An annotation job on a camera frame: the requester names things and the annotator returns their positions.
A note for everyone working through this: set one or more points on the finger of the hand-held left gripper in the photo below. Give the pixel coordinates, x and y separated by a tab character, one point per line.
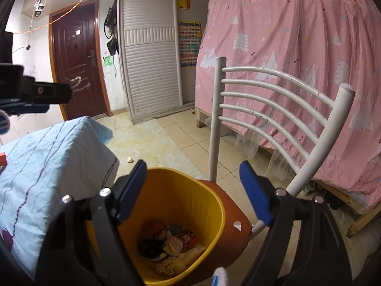
53	92
29	109

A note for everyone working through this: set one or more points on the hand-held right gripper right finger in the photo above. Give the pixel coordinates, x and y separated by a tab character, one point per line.
256	193

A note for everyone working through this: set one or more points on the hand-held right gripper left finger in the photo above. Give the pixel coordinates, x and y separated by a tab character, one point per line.
132	190

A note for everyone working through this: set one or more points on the red cloth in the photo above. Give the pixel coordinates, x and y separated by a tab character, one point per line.
154	228

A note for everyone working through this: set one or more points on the yellow plastic bin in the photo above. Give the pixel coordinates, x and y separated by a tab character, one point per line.
178	190

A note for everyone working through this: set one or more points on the orange box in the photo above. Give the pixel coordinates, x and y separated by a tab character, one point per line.
2	158

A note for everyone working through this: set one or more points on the beige cloth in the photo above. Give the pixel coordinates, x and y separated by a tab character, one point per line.
174	244

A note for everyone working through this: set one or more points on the red snack packet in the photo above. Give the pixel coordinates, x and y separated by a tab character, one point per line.
187	238

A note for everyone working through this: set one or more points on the knotted cream knit cloth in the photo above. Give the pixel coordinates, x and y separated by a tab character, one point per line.
171	266

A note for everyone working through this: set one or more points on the long cream knit sock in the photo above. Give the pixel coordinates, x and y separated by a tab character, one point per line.
190	253

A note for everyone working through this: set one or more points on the person's right hand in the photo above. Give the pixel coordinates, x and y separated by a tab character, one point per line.
219	277

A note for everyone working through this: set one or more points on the dark brown door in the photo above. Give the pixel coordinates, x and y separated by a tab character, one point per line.
79	62

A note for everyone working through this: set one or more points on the light shoe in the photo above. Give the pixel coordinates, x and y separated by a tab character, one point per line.
308	187

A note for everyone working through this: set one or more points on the light blue striped sheet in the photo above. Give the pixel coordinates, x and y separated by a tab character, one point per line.
44	166

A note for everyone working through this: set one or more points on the small black hanging bag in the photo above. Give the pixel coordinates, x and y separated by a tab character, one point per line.
112	46

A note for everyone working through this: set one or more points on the dark shoe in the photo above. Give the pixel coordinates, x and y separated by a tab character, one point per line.
335	199

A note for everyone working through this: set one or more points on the white metal chair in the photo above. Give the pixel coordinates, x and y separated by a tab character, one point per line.
285	101

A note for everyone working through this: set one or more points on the white louvered wardrobe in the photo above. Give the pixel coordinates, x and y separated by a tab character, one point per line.
151	65

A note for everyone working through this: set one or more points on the colourful grid poster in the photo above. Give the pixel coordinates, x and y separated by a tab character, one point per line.
189	43

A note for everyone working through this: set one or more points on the pink printed curtain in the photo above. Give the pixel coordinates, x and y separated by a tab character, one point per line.
282	50

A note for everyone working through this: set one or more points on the yellow paper note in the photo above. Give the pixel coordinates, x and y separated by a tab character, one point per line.
183	2

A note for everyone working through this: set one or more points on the white security camera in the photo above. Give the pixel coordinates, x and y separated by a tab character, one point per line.
39	6

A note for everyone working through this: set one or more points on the wooden bed frame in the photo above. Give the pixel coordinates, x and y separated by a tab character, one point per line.
361	222

